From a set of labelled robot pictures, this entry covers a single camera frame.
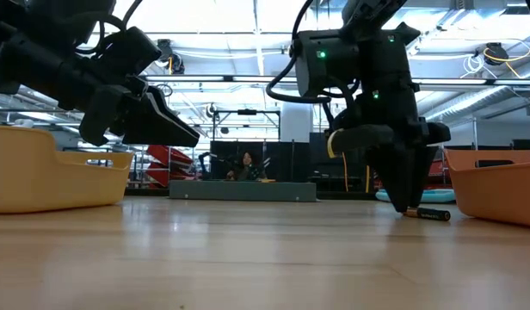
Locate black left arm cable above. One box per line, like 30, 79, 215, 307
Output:
75, 0, 144, 55

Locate blue calculator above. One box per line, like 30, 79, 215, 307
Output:
375, 189, 457, 204

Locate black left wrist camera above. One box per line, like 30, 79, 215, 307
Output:
96, 26, 163, 87

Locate red storage bins stack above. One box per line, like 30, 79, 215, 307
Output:
428, 161, 447, 189
146, 144, 195, 189

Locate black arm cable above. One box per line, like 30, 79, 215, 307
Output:
265, 0, 361, 104
75, 0, 144, 55

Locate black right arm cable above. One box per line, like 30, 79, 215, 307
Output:
265, 0, 361, 104

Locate grey metal power strip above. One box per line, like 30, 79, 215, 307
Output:
168, 180, 317, 203

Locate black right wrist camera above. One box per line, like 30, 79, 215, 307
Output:
293, 28, 361, 98

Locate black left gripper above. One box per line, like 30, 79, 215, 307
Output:
0, 34, 200, 148

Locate orange plastic bin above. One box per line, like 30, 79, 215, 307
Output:
444, 148, 530, 228

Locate copper black Duracell battery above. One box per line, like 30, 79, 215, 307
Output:
403, 207, 452, 222

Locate yellow plastic bin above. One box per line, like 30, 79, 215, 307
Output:
0, 125, 135, 215

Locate black metal gantry frame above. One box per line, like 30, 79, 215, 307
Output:
212, 109, 281, 141

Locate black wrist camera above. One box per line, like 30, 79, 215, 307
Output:
96, 26, 163, 87
293, 28, 361, 98

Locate black partition panels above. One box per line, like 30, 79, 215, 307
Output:
209, 132, 378, 200

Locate person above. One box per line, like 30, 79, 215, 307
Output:
225, 150, 268, 182

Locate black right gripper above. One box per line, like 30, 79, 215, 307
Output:
328, 21, 452, 214

